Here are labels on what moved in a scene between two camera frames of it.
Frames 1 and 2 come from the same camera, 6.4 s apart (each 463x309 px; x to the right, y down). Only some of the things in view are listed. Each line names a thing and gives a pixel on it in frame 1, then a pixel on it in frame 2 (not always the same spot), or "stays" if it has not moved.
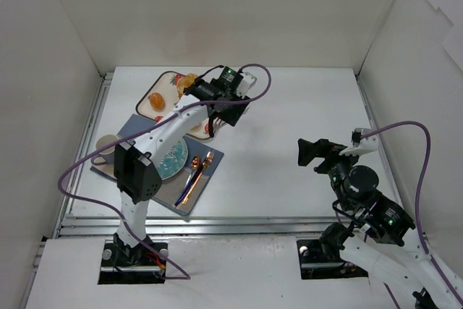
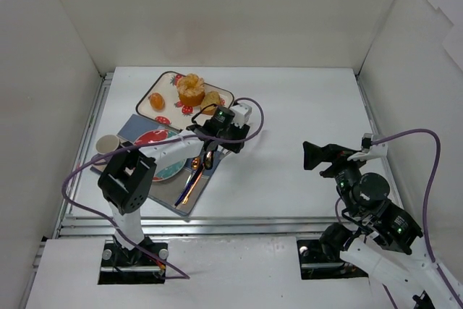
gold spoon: (194, 164) stays
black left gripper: (234, 114) -> (231, 135)
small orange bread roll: (157, 101) stays
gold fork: (208, 160) stays
